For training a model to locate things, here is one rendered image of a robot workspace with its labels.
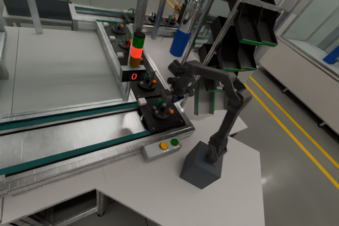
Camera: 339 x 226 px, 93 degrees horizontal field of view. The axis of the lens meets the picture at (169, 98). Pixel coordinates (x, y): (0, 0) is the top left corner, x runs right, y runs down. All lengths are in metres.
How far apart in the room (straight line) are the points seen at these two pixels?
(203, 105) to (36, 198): 0.96
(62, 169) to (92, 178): 0.15
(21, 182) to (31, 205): 0.12
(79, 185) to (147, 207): 0.32
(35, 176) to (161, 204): 0.54
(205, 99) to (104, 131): 0.67
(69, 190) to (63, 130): 0.28
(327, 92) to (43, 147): 4.51
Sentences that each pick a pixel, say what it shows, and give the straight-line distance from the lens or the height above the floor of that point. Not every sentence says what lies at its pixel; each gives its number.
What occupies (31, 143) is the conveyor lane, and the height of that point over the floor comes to 0.92.
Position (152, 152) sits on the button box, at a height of 0.96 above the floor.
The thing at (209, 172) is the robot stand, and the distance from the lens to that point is 0.85.
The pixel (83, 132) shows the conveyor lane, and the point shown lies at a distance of 0.96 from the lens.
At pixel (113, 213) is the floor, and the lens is 1.75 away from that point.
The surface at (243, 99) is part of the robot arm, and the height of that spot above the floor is 1.44.
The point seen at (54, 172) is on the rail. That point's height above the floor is 0.96.
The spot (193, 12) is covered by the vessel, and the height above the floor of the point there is 1.33.
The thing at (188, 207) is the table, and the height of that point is 0.86.
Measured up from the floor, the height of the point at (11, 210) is 0.86.
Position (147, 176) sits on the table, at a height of 0.86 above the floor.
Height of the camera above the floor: 1.74
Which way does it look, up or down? 43 degrees down
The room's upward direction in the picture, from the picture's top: 25 degrees clockwise
